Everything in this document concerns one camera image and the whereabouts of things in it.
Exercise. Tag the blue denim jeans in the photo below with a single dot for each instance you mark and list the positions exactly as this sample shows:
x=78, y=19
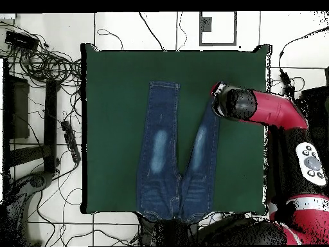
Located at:
x=159, y=185

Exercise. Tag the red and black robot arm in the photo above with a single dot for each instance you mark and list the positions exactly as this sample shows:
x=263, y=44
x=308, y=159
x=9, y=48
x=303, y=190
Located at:
x=277, y=110

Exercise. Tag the black metal frame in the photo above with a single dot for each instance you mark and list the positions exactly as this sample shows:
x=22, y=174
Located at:
x=50, y=115
x=318, y=103

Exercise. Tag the dark grey stand base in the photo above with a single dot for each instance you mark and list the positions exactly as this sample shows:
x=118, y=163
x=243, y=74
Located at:
x=41, y=180

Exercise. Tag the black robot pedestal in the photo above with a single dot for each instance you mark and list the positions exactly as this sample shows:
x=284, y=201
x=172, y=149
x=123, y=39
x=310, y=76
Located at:
x=167, y=231

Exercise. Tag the black flat device box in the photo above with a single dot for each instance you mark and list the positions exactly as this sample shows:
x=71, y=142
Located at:
x=20, y=40

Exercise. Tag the grey square frame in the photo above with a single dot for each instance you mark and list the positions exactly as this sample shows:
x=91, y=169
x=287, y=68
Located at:
x=218, y=44

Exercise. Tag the dark green table cloth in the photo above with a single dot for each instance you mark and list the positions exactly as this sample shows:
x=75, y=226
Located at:
x=115, y=103

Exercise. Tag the black power strip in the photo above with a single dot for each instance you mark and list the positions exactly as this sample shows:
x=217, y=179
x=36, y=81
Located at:
x=70, y=140

